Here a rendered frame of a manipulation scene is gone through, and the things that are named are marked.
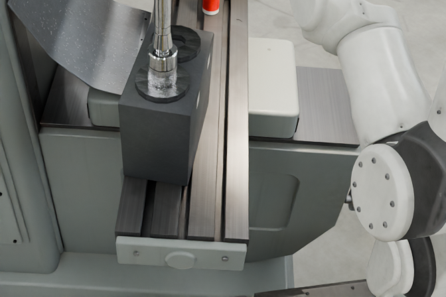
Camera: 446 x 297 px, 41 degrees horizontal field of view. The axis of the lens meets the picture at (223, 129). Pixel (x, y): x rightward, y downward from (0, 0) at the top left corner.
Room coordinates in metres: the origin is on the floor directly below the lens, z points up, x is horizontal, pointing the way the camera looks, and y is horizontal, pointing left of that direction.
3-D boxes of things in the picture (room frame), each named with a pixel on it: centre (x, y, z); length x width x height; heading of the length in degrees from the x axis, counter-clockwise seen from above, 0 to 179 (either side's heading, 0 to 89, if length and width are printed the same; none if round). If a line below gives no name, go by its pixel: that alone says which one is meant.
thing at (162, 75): (0.72, 0.11, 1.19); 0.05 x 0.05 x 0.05
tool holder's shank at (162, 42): (0.72, 0.11, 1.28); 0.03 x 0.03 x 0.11
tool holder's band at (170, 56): (0.72, 0.11, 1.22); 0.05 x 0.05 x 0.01
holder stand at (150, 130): (0.77, 0.10, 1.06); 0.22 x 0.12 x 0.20; 175
